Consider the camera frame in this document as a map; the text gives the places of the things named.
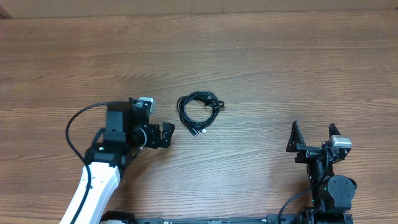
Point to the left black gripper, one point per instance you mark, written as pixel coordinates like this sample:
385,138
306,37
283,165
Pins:
155,140

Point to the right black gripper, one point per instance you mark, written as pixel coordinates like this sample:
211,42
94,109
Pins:
308,152

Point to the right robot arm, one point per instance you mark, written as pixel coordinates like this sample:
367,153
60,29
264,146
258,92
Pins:
331,194

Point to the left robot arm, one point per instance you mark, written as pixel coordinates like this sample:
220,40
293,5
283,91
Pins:
113,148

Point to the brown cardboard backdrop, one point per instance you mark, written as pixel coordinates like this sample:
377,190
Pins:
27,9

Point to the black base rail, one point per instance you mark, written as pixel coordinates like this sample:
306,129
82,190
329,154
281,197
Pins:
269,219

